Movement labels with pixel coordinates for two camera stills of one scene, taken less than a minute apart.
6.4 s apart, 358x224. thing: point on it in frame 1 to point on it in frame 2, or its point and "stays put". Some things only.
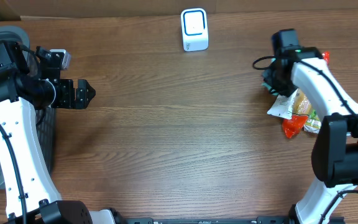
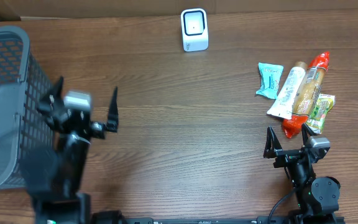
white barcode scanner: [194, 29] stays put
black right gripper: [272, 78] to [291, 154]
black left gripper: [66, 93] to [81, 121]
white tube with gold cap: [282, 106] stays put
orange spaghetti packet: [301, 109] stays put
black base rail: [258, 220] stays put
